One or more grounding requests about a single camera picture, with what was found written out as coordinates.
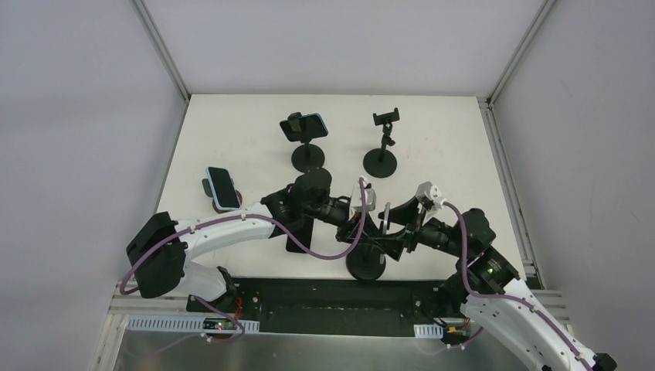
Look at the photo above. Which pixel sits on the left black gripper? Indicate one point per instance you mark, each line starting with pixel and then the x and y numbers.
pixel 351 222

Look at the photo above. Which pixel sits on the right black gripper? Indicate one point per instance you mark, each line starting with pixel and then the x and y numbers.
pixel 408 233

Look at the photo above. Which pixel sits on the black phone stand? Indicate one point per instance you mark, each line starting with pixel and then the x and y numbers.
pixel 366 263
pixel 307 157
pixel 380 162

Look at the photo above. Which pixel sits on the black phone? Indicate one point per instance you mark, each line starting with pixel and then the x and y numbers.
pixel 303 233

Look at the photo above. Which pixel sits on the blue-cased phone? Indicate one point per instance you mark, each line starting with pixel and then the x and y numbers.
pixel 303 127

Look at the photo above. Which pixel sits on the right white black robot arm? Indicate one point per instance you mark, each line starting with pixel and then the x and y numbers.
pixel 487 288

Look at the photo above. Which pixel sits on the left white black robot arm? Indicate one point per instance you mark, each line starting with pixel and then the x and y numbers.
pixel 162 254

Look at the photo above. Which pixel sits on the light blue phone on wooden stand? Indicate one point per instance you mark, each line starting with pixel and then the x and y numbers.
pixel 224 194

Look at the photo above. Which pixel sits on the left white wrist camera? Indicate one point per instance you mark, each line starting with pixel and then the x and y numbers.
pixel 363 197

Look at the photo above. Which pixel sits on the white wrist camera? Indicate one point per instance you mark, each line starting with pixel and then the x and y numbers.
pixel 430 194
pixel 363 197

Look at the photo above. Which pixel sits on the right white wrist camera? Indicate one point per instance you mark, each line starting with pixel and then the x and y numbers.
pixel 430 194

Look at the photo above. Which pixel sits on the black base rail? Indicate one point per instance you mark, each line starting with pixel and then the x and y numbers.
pixel 344 307

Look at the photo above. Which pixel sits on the right white cable duct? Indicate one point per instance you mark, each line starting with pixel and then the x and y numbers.
pixel 428 331

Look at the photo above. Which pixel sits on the white cable duct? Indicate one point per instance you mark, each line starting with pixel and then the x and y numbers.
pixel 190 324
pixel 428 331

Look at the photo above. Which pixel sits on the left white cable duct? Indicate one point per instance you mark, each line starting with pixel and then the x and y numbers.
pixel 190 324

